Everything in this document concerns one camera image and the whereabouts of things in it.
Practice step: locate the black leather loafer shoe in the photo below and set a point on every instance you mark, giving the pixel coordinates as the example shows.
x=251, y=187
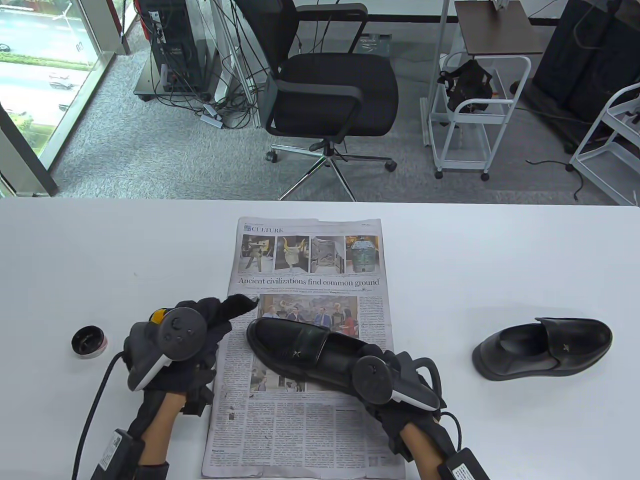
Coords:
x=575, y=345
x=295, y=340

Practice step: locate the grey motion controller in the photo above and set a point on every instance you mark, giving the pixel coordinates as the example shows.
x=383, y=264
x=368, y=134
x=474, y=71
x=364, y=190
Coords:
x=180, y=330
x=372, y=380

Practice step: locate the grey power strip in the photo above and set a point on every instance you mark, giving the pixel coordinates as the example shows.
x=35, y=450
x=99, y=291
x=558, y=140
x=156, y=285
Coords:
x=212, y=119

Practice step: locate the person's left forearm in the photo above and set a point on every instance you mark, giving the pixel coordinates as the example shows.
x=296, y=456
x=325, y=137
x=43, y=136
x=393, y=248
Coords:
x=157, y=430

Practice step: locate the black cabinet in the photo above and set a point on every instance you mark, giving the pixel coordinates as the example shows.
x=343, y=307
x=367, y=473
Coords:
x=590, y=60

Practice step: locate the brown top side table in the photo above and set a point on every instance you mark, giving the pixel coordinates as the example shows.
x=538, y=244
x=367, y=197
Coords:
x=495, y=30

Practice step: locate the black office chair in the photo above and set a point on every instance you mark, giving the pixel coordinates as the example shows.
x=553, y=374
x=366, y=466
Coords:
x=335, y=85

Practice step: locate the glass window with frame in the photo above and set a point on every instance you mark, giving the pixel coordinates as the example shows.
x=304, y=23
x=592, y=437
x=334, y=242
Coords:
x=50, y=30

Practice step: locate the printed newspaper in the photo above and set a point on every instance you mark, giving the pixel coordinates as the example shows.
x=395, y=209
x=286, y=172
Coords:
x=300, y=430

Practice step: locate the white tiered rolling cart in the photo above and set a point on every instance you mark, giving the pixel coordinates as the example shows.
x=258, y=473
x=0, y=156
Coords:
x=607, y=167

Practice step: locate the white mesh rolling cart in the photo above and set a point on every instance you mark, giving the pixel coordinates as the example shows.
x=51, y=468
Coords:
x=462, y=164

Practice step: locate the round black shoe polish tin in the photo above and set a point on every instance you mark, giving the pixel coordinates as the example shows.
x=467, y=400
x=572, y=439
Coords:
x=89, y=342

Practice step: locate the person's left hand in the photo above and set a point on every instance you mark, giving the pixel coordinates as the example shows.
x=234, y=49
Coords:
x=210, y=370

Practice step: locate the white metal frame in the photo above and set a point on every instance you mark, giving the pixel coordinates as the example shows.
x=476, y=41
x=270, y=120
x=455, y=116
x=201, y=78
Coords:
x=240, y=65

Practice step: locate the person's right forearm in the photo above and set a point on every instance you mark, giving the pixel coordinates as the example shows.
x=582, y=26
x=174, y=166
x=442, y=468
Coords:
x=422, y=455

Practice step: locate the person's right hand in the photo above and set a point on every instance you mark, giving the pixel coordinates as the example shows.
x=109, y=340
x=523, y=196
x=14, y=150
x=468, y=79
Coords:
x=395, y=420

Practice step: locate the black bag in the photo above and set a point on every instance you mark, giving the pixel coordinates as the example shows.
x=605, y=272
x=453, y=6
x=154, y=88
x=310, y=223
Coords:
x=467, y=82

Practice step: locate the black computer tower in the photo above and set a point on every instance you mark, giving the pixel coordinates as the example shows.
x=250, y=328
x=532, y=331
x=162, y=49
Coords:
x=172, y=50

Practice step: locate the white metal pole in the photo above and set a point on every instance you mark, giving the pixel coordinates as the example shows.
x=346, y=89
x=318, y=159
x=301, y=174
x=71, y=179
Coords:
x=437, y=55

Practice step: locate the dark wheeled platform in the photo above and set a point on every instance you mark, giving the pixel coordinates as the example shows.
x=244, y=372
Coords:
x=150, y=85

